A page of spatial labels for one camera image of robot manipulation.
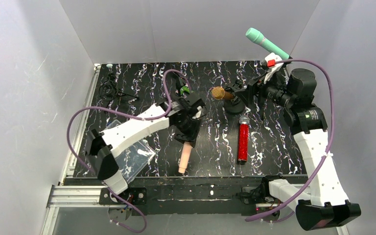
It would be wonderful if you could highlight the pink microphone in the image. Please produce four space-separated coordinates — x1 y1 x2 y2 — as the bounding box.
178 142 192 174

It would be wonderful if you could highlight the red glitter microphone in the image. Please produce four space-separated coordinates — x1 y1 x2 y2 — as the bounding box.
237 115 250 165

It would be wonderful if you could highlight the gold microphone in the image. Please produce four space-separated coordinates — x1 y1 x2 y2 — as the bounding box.
211 87 235 100

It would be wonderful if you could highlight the black tripod shock mount stand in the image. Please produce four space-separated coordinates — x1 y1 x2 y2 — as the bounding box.
98 73 140 101

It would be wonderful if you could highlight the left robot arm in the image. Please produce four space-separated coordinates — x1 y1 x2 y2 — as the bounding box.
85 94 206 194

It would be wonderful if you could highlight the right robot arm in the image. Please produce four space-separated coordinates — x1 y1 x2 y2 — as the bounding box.
236 69 361 231

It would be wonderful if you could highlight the black round base shock stand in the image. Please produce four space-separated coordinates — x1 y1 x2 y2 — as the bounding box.
223 79 245 115

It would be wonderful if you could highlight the teal microphone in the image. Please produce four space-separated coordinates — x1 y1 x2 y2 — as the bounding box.
245 27 291 60

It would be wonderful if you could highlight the clear plastic screw box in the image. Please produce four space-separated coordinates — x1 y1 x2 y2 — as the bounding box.
102 119 156 183

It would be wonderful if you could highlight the green hose splitter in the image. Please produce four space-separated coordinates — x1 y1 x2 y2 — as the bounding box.
179 86 190 96

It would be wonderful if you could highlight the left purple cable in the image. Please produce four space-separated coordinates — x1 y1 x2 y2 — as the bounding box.
66 69 192 234

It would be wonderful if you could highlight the purple cable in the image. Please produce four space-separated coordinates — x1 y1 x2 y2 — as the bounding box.
244 59 334 224
66 69 192 234

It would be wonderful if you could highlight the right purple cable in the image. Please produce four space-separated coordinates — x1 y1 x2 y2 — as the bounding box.
244 59 334 224

